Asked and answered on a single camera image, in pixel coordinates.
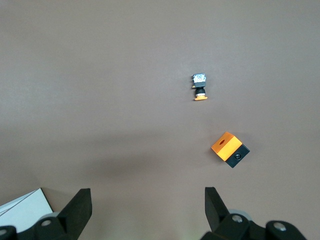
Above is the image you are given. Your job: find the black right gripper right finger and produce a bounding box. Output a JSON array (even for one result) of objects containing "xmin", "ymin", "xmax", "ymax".
[{"xmin": 199, "ymin": 186, "xmax": 309, "ymax": 240}]

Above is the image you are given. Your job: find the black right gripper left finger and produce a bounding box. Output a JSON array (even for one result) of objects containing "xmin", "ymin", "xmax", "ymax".
[{"xmin": 0, "ymin": 188, "xmax": 93, "ymax": 240}]

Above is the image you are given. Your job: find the orange-capped black push button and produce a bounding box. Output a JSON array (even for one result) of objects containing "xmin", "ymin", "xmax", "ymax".
[{"xmin": 192, "ymin": 72, "xmax": 210, "ymax": 102}]

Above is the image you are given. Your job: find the white drawer cabinet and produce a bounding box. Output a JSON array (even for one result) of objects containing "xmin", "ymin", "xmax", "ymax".
[{"xmin": 0, "ymin": 188, "xmax": 55, "ymax": 232}]

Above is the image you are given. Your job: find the orange and black button housing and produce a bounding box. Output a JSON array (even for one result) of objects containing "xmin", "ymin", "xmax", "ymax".
[{"xmin": 210, "ymin": 131, "xmax": 251, "ymax": 169}]

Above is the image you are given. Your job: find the brown table cover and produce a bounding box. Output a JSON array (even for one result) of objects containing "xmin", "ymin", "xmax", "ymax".
[{"xmin": 0, "ymin": 0, "xmax": 320, "ymax": 240}]

